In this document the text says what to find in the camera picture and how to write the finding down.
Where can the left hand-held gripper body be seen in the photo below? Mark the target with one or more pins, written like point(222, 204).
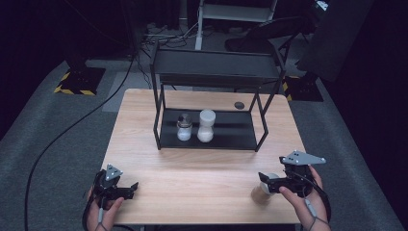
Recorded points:
point(107, 186)

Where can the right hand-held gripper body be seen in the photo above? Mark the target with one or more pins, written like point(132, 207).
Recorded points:
point(298, 179)

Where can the white-lidded jar of brown powder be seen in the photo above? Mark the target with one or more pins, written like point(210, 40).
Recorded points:
point(258, 195)

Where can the black two-tier metal rack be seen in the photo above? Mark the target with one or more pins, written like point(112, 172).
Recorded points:
point(234, 131)

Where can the glass shaker with metal lid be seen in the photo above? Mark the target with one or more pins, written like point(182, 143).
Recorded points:
point(184, 133)

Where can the white-lidded jar of white powder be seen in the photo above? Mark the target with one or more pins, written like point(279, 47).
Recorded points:
point(206, 133)

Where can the person's right hand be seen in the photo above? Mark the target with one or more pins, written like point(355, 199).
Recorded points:
point(301, 205)

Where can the person's left hand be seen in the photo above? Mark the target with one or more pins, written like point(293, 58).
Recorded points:
point(107, 213)

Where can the dark round table grommet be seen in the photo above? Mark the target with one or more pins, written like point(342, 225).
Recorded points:
point(239, 105)

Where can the yellow-black striped stand base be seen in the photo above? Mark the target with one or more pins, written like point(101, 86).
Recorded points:
point(83, 80)
point(303, 88)

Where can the dark grey panel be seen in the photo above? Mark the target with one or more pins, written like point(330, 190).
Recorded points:
point(333, 38)

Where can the black chair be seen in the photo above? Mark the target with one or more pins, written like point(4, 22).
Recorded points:
point(272, 29)

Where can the white metal stand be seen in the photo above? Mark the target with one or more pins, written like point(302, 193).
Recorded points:
point(237, 12)

